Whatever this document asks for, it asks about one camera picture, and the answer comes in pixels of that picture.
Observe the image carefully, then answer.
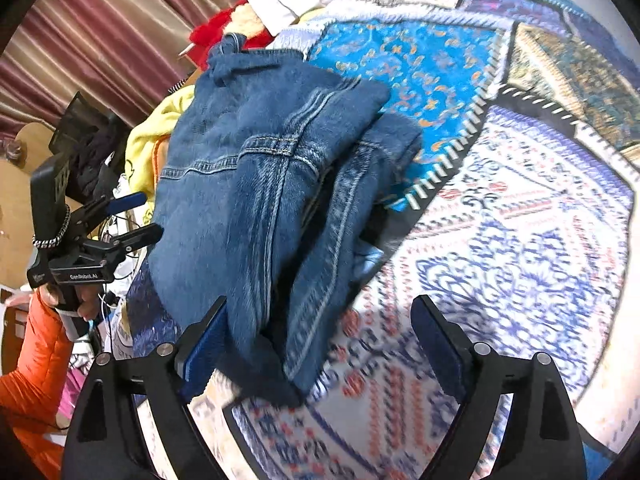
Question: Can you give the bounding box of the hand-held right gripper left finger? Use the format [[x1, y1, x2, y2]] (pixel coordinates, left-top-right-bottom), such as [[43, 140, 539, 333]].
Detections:
[[60, 296, 237, 480]]

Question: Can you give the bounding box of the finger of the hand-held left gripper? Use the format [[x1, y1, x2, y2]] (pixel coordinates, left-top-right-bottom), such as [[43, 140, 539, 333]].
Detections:
[[82, 223, 165, 267], [74, 191, 149, 227]]

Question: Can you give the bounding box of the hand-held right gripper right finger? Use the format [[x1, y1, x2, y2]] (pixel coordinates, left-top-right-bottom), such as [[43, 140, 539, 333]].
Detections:
[[410, 294, 589, 480]]

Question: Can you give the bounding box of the blue denim jacket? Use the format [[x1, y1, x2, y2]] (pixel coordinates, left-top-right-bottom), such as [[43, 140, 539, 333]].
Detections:
[[147, 32, 424, 409]]

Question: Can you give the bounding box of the person's left forearm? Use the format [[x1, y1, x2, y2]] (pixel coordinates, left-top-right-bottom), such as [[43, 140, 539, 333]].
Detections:
[[0, 287, 77, 480]]

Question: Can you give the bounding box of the person's left hand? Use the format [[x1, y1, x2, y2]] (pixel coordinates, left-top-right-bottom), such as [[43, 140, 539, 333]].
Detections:
[[37, 282, 104, 324]]

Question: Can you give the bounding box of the light wooden desk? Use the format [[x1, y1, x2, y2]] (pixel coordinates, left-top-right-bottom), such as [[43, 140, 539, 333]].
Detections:
[[0, 122, 82, 292]]

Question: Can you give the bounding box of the yellow garment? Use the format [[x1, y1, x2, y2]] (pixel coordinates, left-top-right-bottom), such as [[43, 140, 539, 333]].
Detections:
[[123, 85, 197, 227]]

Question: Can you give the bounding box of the patchwork printed blanket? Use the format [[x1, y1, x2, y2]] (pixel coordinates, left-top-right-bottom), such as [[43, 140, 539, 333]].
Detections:
[[125, 0, 640, 480]]

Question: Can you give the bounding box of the striped pink curtain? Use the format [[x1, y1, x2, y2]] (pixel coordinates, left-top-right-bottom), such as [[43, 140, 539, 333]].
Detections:
[[0, 0, 242, 132]]

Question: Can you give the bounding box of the red fluffy garment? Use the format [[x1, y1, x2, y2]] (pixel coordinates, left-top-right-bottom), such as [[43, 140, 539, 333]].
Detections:
[[188, 0, 252, 70]]

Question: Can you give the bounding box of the white cloth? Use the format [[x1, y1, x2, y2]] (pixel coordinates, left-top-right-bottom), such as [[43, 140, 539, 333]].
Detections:
[[244, 0, 372, 32]]

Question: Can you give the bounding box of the white cable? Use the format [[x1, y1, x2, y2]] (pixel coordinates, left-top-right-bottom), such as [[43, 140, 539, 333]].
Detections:
[[97, 207, 148, 311]]

